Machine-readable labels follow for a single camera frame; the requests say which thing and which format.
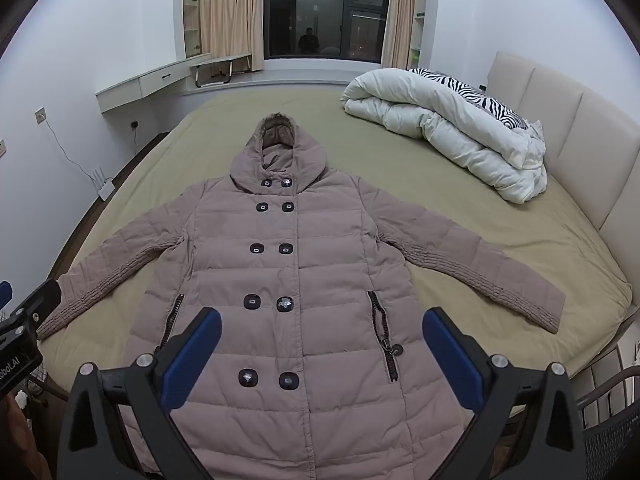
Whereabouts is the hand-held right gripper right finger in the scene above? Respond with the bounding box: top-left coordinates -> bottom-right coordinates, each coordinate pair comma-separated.
422,307 -> 586,480

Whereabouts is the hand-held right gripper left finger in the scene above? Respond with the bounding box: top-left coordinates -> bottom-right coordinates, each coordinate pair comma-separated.
57,307 -> 223,480

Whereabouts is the mauve hooded puffer coat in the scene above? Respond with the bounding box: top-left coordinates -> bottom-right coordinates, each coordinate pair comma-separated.
36,114 -> 567,480

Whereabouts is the white wifi router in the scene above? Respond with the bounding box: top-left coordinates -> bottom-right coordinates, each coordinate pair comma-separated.
90,165 -> 117,201

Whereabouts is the white folded duvet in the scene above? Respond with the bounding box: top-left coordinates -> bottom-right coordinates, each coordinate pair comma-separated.
341,67 -> 548,205

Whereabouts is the bed with olive sheet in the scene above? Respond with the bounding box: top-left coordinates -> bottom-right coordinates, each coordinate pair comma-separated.
37,82 -> 633,413

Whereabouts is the beige padded headboard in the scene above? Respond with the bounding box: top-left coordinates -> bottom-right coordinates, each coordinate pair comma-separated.
487,51 -> 640,306

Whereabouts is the zebra print pillow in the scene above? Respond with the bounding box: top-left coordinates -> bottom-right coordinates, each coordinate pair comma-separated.
407,67 -> 531,131

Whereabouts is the small folding table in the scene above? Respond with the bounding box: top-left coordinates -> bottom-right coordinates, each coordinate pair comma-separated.
190,54 -> 252,90

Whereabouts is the white built-in shelf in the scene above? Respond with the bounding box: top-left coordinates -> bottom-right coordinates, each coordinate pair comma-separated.
182,0 -> 203,58
411,0 -> 430,68

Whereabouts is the beige curtain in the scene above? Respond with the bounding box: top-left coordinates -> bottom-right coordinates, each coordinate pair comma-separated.
382,0 -> 418,70
199,0 -> 266,72

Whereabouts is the dark window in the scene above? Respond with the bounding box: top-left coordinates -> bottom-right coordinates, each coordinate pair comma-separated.
263,0 -> 396,61

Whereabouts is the grey router cable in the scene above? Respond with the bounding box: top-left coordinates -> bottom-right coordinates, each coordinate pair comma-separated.
42,117 -> 101,181

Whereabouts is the dark wire mesh basket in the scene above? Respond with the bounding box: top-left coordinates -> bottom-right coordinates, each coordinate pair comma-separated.
575,365 -> 640,480

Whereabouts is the white wall desk with drawer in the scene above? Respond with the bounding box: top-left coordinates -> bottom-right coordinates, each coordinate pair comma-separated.
96,52 -> 211,113

